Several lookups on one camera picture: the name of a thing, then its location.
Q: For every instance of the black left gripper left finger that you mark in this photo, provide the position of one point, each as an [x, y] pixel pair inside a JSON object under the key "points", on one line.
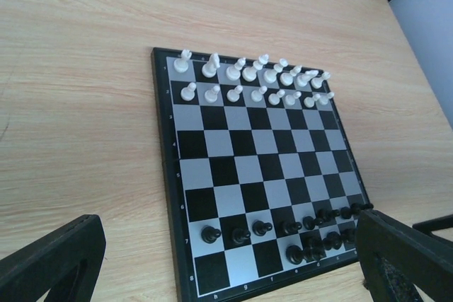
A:
{"points": [[64, 265]]}

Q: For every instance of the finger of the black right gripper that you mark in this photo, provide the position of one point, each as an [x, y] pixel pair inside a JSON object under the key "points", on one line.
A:
{"points": [[440, 223]]}

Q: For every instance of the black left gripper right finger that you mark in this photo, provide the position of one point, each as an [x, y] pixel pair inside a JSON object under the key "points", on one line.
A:
{"points": [[397, 261]]}

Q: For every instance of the white chess piece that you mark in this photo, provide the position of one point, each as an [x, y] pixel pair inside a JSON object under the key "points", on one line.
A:
{"points": [[287, 78], [181, 64], [317, 82], [258, 94], [188, 93], [275, 98], [325, 98], [303, 79], [270, 75], [291, 99], [309, 102], [233, 72], [209, 69], [250, 73], [234, 94], [211, 95]]}

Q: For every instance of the black grey chess board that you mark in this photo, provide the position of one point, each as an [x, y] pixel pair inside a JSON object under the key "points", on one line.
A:
{"points": [[227, 165]]}

